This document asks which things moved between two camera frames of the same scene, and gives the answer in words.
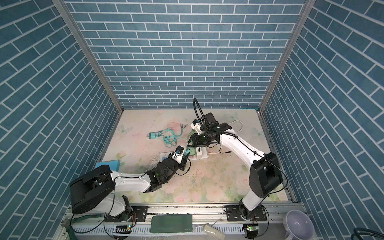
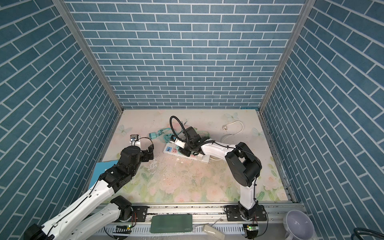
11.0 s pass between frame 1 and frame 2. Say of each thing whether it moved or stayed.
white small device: stayed
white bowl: stayed
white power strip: moved
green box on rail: stayed
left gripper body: moved
